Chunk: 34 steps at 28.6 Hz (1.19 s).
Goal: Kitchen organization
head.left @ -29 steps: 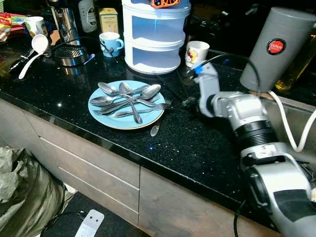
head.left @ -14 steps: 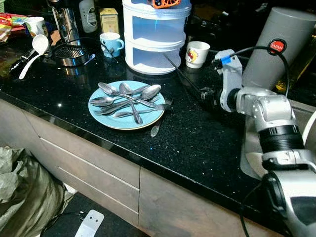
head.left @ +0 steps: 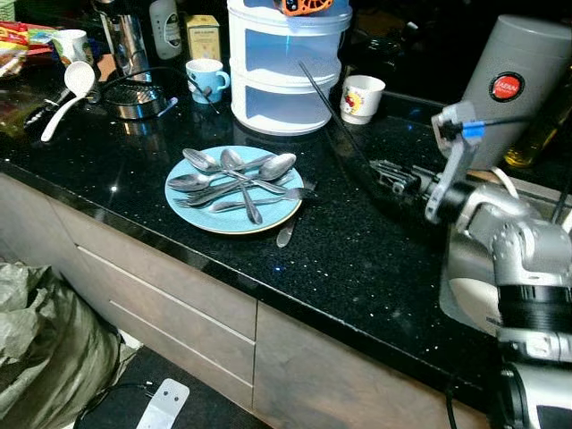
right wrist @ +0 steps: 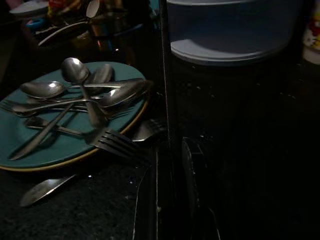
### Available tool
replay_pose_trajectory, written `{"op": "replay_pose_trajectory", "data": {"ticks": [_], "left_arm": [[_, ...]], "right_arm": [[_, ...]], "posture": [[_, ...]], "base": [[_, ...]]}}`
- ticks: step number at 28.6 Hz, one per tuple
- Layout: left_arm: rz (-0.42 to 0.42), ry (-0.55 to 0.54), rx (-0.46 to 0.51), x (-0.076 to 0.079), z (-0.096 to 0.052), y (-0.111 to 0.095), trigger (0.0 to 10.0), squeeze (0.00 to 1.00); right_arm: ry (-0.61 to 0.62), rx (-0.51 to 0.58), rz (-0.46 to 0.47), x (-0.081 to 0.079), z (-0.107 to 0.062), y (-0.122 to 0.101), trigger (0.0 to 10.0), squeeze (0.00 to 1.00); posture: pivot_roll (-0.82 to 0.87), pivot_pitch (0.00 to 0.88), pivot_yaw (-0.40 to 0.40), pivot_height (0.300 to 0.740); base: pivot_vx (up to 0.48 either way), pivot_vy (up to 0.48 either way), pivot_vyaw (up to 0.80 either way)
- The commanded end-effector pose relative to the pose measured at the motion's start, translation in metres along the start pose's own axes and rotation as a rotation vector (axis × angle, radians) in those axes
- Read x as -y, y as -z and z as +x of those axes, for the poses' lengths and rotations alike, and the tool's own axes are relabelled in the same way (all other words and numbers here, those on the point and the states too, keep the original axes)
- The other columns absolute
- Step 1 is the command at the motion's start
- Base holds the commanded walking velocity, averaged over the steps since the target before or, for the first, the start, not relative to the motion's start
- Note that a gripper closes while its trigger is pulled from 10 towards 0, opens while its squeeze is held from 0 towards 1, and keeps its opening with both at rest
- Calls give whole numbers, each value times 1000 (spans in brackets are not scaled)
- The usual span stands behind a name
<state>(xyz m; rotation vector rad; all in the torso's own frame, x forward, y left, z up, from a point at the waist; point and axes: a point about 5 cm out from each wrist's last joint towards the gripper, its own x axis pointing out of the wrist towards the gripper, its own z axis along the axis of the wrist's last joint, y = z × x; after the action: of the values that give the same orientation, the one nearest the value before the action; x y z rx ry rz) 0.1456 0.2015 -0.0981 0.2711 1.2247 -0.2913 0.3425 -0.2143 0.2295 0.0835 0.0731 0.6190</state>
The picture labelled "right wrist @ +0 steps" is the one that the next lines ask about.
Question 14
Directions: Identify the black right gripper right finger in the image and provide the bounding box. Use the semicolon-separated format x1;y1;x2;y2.
181;136;221;240

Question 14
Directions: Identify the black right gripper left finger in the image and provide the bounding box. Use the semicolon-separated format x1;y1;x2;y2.
131;139;176;240

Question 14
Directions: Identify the teal plate with tan rim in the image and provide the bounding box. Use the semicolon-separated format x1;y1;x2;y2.
0;61;151;173

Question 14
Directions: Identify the large steel spoon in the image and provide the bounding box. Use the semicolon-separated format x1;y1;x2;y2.
11;79;152;118

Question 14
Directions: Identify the steel knife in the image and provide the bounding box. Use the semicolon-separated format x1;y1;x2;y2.
8;103;76;161
19;174;78;208

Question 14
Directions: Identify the white printed mug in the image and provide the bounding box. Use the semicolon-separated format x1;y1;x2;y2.
301;0;320;65

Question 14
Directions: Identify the long steel ladle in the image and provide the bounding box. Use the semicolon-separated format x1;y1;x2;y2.
36;20;89;48

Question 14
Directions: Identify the white paper cup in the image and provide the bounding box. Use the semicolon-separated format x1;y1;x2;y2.
85;0;100;19

